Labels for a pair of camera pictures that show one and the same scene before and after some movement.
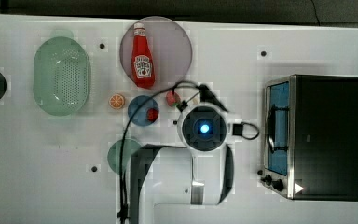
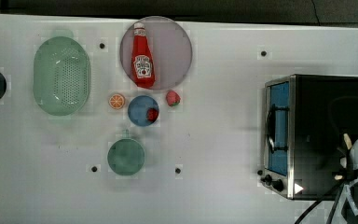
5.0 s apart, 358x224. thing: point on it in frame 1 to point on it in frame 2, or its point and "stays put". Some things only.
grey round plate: (171, 46) stays put
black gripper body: (206, 94) to (349, 174)
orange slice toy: (117, 101) stays put
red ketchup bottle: (142, 64) stays put
